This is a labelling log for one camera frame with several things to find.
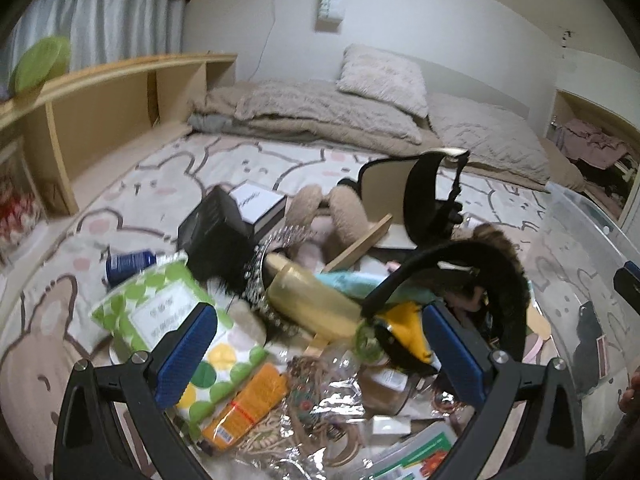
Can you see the silver tiara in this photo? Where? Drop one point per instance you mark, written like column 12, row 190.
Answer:
column 257, row 280

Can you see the person's right forearm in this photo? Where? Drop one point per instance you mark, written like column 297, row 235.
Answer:
column 617, row 447

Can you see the wooden stick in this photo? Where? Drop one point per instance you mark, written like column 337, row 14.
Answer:
column 362, row 245

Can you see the wooden shelf unit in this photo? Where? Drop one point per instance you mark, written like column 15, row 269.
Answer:
column 110, row 110

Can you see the brown furry headband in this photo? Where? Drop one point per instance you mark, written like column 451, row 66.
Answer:
column 505, row 270

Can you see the person's right hand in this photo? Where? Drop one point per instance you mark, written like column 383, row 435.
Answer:
column 631, row 392

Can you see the yellow toy with green lid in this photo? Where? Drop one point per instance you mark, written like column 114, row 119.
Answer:
column 407, row 330

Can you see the clear plastic storage container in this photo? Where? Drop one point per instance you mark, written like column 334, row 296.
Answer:
column 565, row 270

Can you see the white fluffy pillow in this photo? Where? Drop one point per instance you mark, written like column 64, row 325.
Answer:
column 385, row 80

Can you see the clear jar of wooden sticks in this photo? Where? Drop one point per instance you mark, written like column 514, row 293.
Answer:
column 387, row 390

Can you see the plastic box with green label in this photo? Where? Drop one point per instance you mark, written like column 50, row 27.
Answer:
column 420, row 455

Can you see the playing card box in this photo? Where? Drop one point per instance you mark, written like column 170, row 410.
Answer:
column 603, row 356

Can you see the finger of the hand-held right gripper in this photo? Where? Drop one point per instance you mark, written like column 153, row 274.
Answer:
column 630, row 285

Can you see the gold bottle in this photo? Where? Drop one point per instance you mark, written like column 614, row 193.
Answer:
column 310, row 295

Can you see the orange tube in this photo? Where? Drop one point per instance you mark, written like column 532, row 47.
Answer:
column 247, row 405

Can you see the beige plush toy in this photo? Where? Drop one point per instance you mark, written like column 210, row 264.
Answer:
column 345, row 215

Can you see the green dotted cotton pad packet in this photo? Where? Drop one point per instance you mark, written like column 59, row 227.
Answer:
column 150, row 305

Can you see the grey curtain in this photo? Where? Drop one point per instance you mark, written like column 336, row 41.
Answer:
column 105, row 25

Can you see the white box with black edge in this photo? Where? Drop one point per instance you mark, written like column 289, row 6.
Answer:
column 260, row 205

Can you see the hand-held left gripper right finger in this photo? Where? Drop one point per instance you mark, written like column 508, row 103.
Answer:
column 455, row 355

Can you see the teal packet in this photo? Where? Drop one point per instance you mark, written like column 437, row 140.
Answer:
column 350, row 282

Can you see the green plush toy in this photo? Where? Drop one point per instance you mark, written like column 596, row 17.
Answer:
column 42, row 62

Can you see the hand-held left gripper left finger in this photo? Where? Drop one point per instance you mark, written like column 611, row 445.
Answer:
column 185, row 355

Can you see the small white box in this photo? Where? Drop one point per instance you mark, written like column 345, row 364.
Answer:
column 390, row 425

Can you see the grey pillows and blanket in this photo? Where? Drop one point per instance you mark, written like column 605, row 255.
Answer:
column 325, row 110

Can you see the pile of clothes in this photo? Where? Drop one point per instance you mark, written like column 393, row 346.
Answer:
column 595, row 142

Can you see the boxed teddy bear red outfit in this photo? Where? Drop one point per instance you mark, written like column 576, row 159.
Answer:
column 17, row 205

